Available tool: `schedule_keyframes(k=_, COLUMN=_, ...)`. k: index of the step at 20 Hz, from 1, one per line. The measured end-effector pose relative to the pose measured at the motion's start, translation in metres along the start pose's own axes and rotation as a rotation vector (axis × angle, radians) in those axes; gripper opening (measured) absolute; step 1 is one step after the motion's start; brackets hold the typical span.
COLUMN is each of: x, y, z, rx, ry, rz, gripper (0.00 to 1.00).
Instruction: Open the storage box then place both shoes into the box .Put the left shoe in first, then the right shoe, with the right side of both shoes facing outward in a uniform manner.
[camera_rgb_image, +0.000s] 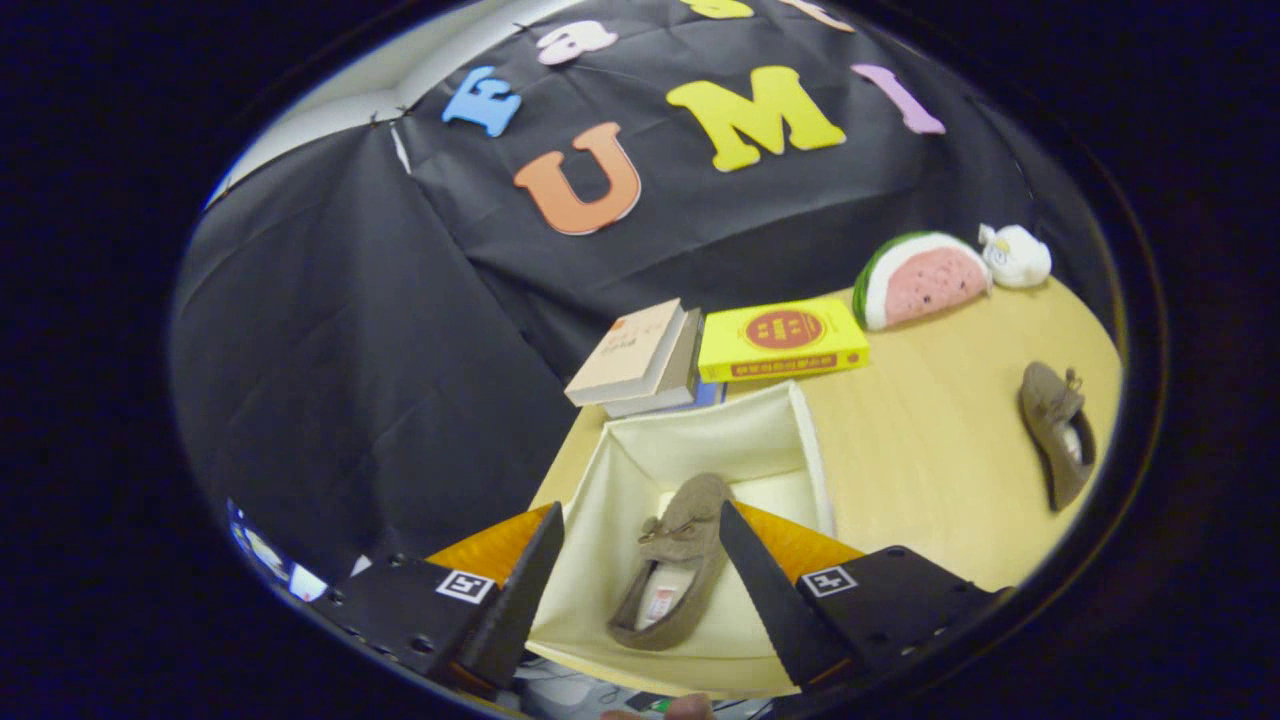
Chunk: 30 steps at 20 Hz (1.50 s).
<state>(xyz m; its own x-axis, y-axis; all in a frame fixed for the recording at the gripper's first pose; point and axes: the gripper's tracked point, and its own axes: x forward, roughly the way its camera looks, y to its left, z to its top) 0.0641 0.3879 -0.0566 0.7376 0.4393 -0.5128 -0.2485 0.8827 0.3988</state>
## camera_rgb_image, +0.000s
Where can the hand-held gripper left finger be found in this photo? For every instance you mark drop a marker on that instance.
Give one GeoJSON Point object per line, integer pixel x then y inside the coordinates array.
{"type": "Point", "coordinates": [515, 610]}

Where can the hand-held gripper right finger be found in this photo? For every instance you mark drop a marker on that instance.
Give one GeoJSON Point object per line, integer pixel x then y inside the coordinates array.
{"type": "Point", "coordinates": [775, 610]}

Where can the grey-brown shoe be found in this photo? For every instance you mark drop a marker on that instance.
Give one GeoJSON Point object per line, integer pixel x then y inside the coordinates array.
{"type": "Point", "coordinates": [690, 510]}
{"type": "Point", "coordinates": [1045, 400]}

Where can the beige fabric storage box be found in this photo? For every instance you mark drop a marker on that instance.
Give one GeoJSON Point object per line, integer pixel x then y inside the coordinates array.
{"type": "Point", "coordinates": [700, 440]}

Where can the blue book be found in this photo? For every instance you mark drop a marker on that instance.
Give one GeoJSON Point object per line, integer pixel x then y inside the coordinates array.
{"type": "Point", "coordinates": [708, 392]}

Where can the computer monitor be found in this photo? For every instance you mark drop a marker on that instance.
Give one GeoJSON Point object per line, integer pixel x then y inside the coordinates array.
{"type": "Point", "coordinates": [270, 555]}

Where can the yellow book with red circle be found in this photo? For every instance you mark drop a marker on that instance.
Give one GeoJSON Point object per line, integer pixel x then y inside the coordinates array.
{"type": "Point", "coordinates": [790, 355]}

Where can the grey book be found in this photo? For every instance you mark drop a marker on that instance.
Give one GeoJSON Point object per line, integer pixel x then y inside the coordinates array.
{"type": "Point", "coordinates": [686, 365]}

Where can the beige book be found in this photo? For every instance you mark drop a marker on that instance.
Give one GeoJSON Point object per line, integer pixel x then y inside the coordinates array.
{"type": "Point", "coordinates": [630, 350]}

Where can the watermelon slice plush toy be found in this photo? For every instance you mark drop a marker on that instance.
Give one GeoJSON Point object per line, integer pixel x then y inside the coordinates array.
{"type": "Point", "coordinates": [930, 280]}

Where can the white plush toy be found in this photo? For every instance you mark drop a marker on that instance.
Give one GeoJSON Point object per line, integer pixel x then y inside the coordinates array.
{"type": "Point", "coordinates": [1018, 258]}

